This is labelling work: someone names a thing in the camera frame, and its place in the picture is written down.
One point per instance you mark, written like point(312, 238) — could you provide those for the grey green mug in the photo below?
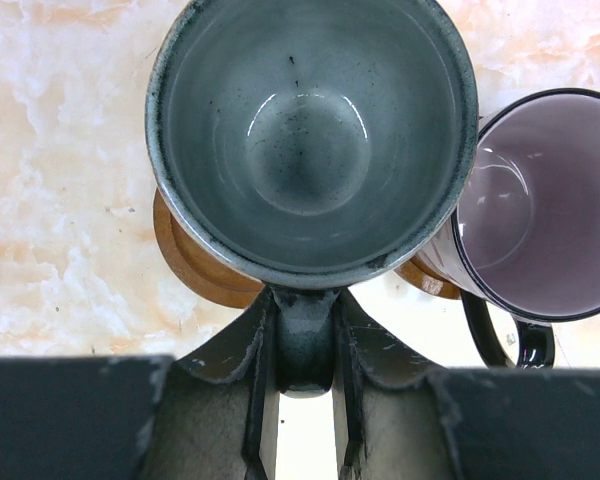
point(311, 145)

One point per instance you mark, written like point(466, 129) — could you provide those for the dark wooden coaster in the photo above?
point(419, 275)
point(196, 268)

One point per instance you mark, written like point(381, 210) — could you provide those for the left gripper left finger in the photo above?
point(218, 417)

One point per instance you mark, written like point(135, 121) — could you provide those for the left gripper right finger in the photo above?
point(386, 419)

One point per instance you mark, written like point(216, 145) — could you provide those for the purple glass cup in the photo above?
point(523, 244)

